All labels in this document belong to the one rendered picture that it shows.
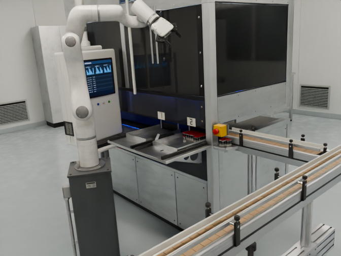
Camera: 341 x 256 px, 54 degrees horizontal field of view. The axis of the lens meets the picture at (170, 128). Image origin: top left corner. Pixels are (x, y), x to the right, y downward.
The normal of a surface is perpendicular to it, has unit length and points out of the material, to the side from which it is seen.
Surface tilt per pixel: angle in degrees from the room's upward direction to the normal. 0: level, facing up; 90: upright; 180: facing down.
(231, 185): 90
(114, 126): 90
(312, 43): 90
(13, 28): 90
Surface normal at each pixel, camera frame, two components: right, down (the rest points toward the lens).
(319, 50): -0.76, 0.21
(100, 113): 0.78, 0.11
